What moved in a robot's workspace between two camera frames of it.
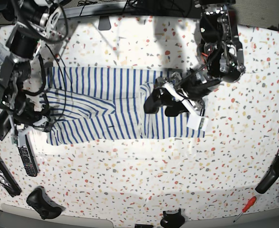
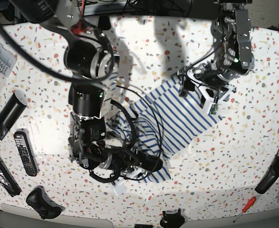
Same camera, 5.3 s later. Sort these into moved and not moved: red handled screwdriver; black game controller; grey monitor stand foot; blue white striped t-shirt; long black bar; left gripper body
Moved: left gripper body; blue white striped t-shirt
Not moved: grey monitor stand foot; red handled screwdriver; black game controller; long black bar
